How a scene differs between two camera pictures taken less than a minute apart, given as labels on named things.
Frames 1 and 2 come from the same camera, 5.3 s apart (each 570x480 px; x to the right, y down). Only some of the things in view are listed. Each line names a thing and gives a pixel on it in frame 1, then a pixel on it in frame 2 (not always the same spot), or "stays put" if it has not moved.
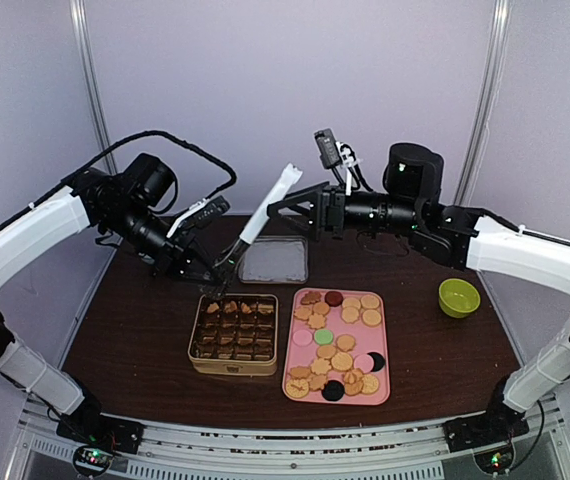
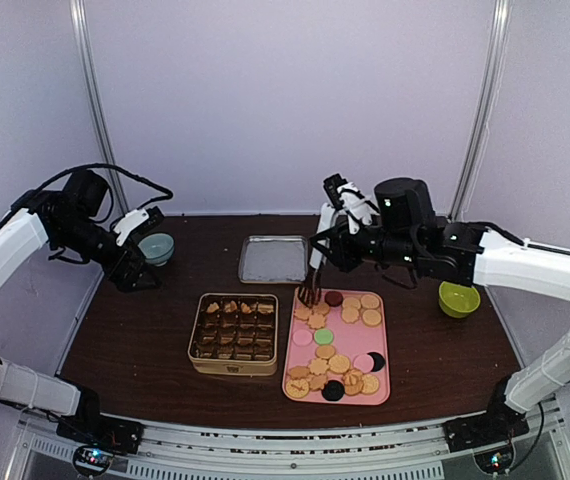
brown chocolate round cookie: [333, 298] stays put
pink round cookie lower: [364, 361] stays put
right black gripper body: [332, 204] to [349, 260]
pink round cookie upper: [302, 337] stays put
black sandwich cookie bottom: [333, 390] stays put
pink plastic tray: [338, 347] stays put
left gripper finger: [193, 268] to [141, 281]
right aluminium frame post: [487, 102] stays put
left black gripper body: [174, 247] to [119, 278]
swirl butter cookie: [353, 376] stays put
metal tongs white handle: [289, 178] to [309, 292]
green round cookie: [323, 337] stays put
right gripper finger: [305, 202] to [330, 243]
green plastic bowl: [458, 299] stays put
